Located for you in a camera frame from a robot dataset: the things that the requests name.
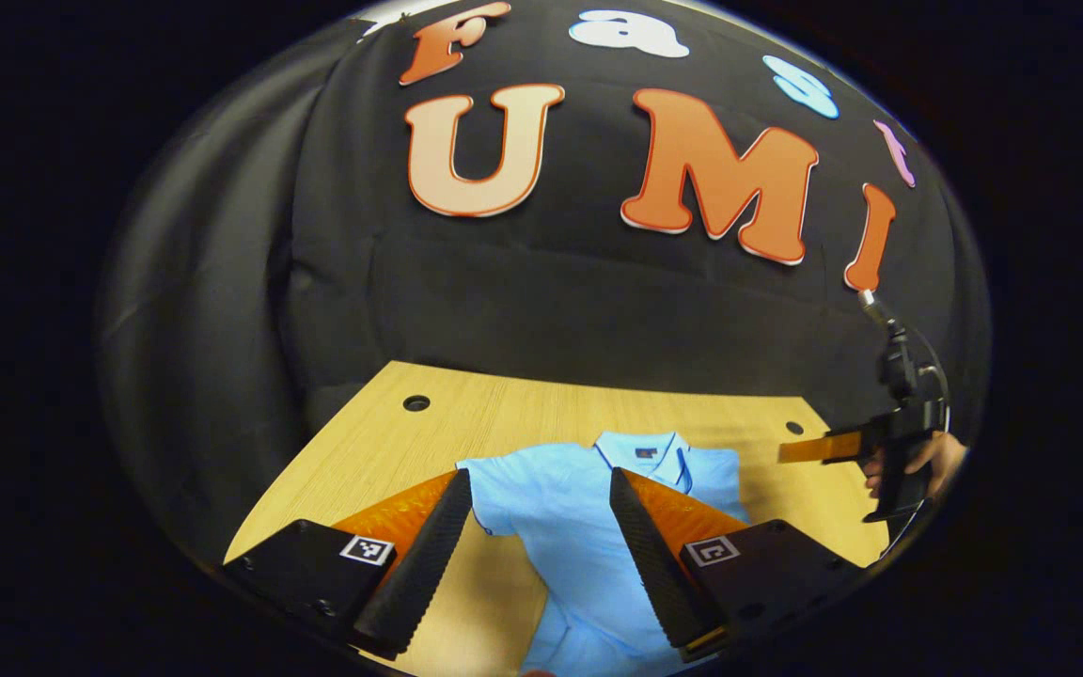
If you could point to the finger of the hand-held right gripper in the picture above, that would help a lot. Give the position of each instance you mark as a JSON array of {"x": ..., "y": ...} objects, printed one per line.
[{"x": 819, "y": 448}]

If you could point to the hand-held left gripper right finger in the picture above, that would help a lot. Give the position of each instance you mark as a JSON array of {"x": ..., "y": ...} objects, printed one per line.
[{"x": 654, "y": 555}]

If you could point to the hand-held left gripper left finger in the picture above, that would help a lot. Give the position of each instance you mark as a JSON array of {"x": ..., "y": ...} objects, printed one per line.
[{"x": 424, "y": 564}]

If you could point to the light blue T-shirt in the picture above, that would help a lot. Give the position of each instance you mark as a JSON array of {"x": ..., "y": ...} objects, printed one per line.
[{"x": 560, "y": 508}]

